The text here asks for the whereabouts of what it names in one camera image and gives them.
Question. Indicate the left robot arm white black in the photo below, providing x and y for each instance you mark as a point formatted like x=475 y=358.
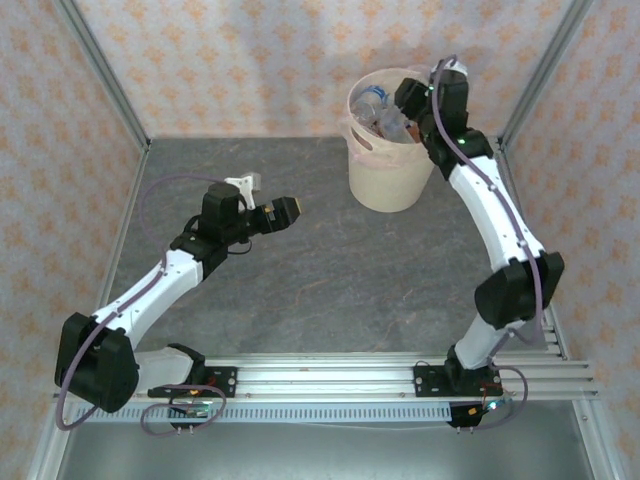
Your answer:
x=150 y=290

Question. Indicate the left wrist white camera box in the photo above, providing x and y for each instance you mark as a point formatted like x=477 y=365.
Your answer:
x=245 y=182

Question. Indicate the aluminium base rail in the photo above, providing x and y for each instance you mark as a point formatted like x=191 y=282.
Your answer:
x=325 y=380

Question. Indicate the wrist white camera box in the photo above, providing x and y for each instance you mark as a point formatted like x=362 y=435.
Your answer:
x=459 y=66
x=245 y=182

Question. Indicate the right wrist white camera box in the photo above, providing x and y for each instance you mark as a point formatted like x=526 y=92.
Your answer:
x=459 y=66

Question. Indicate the small circuit board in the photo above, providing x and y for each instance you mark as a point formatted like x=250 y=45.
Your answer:
x=492 y=406
x=192 y=410

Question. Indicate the beige plastic bin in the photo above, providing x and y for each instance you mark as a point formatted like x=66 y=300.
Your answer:
x=385 y=180

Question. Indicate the aluminium table side rail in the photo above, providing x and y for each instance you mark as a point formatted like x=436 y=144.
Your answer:
x=555 y=340
x=132 y=197

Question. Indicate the grey metal shelf panel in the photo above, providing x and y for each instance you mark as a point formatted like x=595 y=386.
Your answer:
x=325 y=455

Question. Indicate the aluminium frame post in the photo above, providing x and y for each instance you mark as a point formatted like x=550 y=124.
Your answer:
x=106 y=75
x=542 y=75

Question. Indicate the aluminium frame leg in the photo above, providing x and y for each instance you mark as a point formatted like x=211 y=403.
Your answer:
x=47 y=445
x=597 y=440

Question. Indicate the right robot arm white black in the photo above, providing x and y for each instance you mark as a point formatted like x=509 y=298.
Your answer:
x=495 y=215

